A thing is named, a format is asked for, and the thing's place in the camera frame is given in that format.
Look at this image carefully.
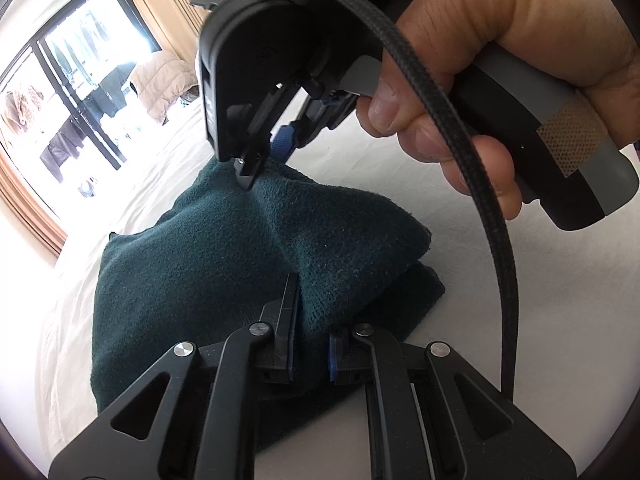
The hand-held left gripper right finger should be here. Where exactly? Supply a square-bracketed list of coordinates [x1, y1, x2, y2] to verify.
[327, 324, 578, 480]

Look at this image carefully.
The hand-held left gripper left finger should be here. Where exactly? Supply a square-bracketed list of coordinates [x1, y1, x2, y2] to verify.
[47, 272, 303, 480]

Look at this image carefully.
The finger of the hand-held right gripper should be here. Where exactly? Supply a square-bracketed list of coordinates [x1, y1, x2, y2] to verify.
[270, 91, 358, 163]
[225, 82, 301, 192]

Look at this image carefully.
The dark green knit garment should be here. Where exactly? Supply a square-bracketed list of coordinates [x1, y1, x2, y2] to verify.
[90, 157, 446, 453]

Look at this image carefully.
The row of dark hanging clothes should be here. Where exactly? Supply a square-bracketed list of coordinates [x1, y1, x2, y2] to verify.
[50, 10, 116, 77]

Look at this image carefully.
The person's right hand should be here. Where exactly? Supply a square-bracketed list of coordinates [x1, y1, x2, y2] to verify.
[356, 0, 640, 222]

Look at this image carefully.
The beige puffer jacket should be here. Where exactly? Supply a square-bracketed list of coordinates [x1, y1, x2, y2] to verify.
[129, 50, 201, 124]

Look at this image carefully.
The beige curtain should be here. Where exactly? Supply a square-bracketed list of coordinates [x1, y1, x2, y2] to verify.
[0, 150, 68, 257]
[115, 0, 206, 61]

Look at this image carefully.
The black framed window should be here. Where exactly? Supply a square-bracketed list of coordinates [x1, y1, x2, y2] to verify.
[0, 0, 166, 196]

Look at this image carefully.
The dark hanging jacket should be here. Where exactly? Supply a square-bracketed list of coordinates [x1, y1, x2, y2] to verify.
[40, 120, 86, 181]

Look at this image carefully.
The bed with white sheet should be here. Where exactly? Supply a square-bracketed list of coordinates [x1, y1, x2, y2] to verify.
[32, 102, 640, 466]

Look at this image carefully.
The brown patterned hanging garment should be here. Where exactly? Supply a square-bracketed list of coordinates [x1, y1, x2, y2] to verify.
[2, 85, 44, 131]

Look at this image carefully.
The black braided cable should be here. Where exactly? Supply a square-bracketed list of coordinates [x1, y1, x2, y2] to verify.
[197, 0, 518, 403]

